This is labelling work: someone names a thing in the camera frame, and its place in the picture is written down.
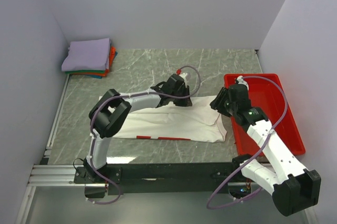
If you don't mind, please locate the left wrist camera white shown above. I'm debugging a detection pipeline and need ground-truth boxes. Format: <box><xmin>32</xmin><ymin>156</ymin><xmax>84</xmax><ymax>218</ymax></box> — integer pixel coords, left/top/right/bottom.
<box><xmin>176</xmin><ymin>69</ymin><xmax>191</xmax><ymax>83</ymax></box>

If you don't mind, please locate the purple cable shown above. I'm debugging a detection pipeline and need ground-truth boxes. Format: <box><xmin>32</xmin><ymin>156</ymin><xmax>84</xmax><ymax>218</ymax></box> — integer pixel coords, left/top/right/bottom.
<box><xmin>88</xmin><ymin>65</ymin><xmax>201</xmax><ymax>205</ymax></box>
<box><xmin>206</xmin><ymin>75</ymin><xmax>288</xmax><ymax>210</ymax></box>

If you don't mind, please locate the folded orange t shirt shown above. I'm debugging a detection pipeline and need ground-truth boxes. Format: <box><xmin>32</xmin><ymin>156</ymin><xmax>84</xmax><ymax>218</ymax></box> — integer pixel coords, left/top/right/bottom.
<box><xmin>71</xmin><ymin>46</ymin><xmax>116</xmax><ymax>77</ymax></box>

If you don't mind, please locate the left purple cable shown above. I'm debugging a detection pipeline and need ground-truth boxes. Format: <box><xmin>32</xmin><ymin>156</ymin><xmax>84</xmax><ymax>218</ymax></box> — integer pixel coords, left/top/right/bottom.
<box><xmin>88</xmin><ymin>65</ymin><xmax>201</xmax><ymax>205</ymax></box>

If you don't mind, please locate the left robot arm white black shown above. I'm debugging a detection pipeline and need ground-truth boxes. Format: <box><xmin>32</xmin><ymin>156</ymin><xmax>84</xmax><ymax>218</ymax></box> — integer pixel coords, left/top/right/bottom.
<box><xmin>83</xmin><ymin>71</ymin><xmax>192</xmax><ymax>183</ymax></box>

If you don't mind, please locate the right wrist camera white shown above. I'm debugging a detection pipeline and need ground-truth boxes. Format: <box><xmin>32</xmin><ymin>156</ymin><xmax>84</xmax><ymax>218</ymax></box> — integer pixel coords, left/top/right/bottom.
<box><xmin>235</xmin><ymin>75</ymin><xmax>249</xmax><ymax>89</ymax></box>

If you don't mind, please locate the folded green t shirt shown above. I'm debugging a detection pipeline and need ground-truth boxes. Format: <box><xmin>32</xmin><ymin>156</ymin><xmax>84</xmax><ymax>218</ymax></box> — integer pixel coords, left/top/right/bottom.
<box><xmin>65</xmin><ymin>69</ymin><xmax>109</xmax><ymax>75</ymax></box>

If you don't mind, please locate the folded blue t shirt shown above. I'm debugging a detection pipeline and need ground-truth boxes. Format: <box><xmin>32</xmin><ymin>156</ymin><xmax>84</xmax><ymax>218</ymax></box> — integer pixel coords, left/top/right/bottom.
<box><xmin>84</xmin><ymin>74</ymin><xmax>103</xmax><ymax>79</ymax></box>

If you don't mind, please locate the white t shirt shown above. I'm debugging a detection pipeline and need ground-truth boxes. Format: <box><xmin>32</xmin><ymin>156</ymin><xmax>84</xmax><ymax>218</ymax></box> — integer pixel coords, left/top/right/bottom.
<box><xmin>98</xmin><ymin>95</ymin><xmax>227</xmax><ymax>143</ymax></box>

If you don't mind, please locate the black base bar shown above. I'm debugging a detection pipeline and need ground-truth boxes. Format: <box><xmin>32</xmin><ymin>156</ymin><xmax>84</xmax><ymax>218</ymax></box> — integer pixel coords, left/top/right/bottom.
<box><xmin>74</xmin><ymin>162</ymin><xmax>247</xmax><ymax>198</ymax></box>

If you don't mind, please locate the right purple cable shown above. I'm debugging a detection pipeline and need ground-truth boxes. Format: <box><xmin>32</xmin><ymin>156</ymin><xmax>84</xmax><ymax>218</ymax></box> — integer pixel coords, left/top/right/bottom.
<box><xmin>206</xmin><ymin>75</ymin><xmax>288</xmax><ymax>210</ymax></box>

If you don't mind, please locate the aluminium frame rail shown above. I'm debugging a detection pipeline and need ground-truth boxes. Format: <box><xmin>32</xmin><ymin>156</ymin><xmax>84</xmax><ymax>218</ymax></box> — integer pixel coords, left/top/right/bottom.
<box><xmin>27</xmin><ymin>165</ymin><xmax>105</xmax><ymax>187</ymax></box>

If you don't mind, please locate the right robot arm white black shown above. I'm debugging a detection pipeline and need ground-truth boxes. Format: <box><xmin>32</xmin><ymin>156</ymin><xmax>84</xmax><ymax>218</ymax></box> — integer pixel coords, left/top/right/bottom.
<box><xmin>210</xmin><ymin>83</ymin><xmax>321</xmax><ymax>216</ymax></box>

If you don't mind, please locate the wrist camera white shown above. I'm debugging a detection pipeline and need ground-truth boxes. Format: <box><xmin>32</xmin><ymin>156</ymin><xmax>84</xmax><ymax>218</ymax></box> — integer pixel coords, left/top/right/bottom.
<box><xmin>235</xmin><ymin>75</ymin><xmax>249</xmax><ymax>89</ymax></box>
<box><xmin>176</xmin><ymin>69</ymin><xmax>191</xmax><ymax>83</ymax></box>

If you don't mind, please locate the folded lilac t shirt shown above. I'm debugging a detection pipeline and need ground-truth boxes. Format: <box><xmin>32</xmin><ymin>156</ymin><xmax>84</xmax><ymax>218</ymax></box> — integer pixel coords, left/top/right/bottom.
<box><xmin>61</xmin><ymin>37</ymin><xmax>111</xmax><ymax>72</ymax></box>

